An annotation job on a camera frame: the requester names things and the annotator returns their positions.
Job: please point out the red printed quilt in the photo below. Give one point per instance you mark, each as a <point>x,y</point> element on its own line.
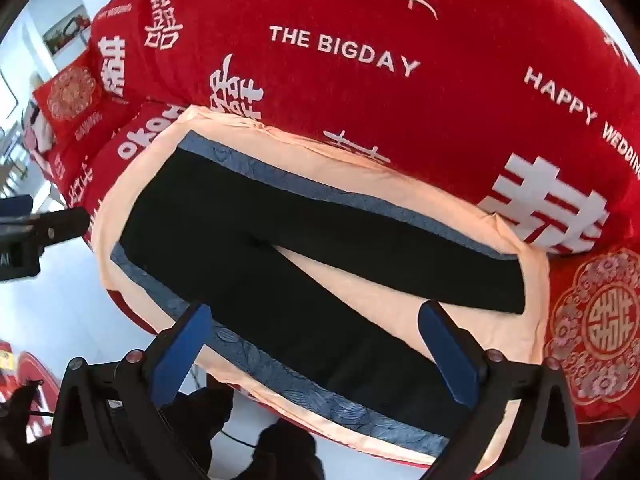
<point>350,110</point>

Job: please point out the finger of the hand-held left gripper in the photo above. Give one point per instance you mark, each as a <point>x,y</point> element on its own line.
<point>62,225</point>

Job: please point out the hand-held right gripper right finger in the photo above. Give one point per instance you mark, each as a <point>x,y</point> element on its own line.
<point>445,355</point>

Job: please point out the black pants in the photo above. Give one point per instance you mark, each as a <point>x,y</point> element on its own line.
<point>225,240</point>

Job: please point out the peach blanket with blue border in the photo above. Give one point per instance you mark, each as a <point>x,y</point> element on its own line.
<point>350,280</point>

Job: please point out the framed wall picture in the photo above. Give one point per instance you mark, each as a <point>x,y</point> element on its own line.
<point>65,30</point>

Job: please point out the pink white cloth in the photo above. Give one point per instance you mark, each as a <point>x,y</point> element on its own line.
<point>40,130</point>

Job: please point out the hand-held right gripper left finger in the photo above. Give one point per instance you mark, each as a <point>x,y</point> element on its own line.
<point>182,355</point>

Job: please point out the red embroidered pillow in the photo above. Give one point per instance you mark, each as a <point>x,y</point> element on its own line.
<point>70,92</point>
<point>600,320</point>

